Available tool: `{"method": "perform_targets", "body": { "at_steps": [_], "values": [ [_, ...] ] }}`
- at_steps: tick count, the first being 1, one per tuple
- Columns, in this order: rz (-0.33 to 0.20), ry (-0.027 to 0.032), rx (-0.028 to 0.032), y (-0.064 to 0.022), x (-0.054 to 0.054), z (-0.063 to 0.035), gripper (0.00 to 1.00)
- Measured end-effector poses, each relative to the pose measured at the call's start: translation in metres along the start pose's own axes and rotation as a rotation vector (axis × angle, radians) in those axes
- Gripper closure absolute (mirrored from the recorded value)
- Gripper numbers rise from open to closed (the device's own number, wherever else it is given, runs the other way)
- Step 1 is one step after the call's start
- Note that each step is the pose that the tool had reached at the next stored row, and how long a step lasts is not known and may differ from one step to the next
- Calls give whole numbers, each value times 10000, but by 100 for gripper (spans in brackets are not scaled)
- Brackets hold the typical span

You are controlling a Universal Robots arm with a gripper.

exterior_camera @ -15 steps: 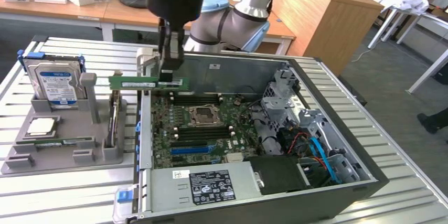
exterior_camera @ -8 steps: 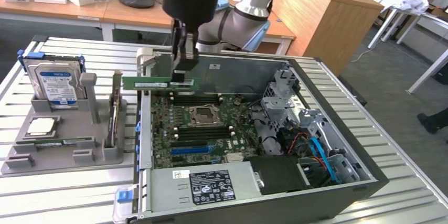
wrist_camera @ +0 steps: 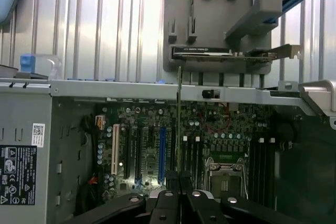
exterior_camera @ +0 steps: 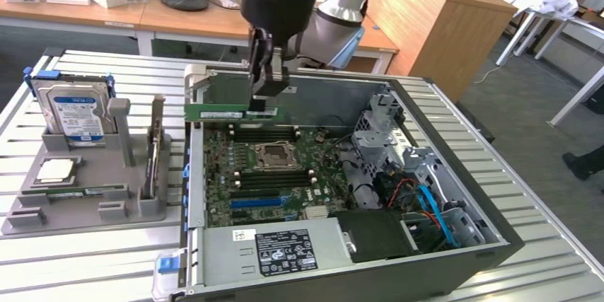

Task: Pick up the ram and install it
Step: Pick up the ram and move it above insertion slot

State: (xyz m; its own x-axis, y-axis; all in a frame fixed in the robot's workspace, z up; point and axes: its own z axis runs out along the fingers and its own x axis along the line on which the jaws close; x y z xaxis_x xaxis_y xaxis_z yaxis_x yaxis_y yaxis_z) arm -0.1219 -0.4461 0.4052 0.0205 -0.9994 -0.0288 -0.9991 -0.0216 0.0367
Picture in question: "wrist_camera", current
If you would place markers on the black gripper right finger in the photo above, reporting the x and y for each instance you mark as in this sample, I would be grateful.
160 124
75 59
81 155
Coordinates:
191 208

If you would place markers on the black graphics card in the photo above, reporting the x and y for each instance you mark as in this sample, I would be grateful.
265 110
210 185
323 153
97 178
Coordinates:
210 54

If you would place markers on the black expansion slot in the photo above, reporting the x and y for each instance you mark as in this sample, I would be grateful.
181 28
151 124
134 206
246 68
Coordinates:
128 153
139 153

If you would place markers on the blue expansion slot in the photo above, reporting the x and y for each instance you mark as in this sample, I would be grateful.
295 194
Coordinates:
162 153

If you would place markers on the clear bottle with blue cap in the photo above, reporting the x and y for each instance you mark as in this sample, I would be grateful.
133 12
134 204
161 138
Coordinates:
39 64

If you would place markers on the white expansion slot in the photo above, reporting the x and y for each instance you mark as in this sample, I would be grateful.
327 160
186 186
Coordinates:
115 150

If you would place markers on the grey metal PC case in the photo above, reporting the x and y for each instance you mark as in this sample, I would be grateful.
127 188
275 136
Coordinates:
157 90

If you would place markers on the green motherboard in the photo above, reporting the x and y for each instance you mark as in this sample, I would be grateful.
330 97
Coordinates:
149 153

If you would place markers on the grey parts rack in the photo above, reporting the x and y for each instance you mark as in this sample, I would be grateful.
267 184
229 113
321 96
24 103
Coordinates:
215 19

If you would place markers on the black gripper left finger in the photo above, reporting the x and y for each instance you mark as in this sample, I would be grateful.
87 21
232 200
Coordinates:
168 208

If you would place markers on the black RAM slots white latches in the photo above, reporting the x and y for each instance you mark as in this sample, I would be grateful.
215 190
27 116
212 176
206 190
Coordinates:
193 155
262 166

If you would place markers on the grey power supply unit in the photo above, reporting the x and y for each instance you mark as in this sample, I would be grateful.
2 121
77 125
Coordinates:
23 129

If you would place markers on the metal CPU socket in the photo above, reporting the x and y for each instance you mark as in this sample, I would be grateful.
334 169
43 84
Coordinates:
228 176

